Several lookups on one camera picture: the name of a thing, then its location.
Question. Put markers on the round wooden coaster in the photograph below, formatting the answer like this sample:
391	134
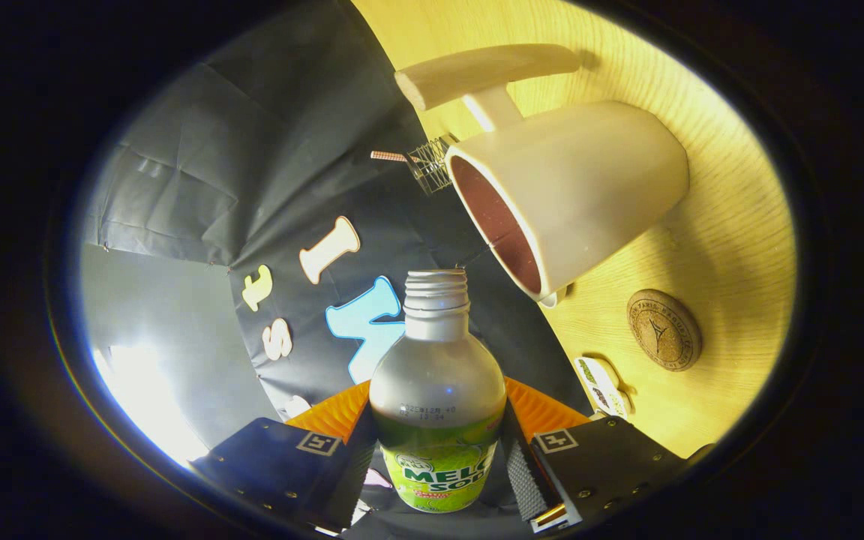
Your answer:
664	330

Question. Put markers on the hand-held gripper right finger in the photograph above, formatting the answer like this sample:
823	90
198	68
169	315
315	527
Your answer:
604	465

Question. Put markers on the white divided dish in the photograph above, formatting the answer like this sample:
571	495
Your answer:
610	379

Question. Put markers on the brown beans pile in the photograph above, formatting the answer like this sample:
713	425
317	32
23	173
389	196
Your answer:
601	398

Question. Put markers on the wooden table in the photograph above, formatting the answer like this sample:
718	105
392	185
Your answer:
732	225

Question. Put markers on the silver green juice bottle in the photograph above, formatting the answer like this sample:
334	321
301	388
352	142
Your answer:
436	375

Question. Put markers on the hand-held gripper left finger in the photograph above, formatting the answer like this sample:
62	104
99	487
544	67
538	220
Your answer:
267	465

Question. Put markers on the green beans pile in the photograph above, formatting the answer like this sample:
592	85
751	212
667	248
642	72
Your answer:
588	371

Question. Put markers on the black backdrop cloth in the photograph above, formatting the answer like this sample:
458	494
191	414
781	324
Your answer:
289	187

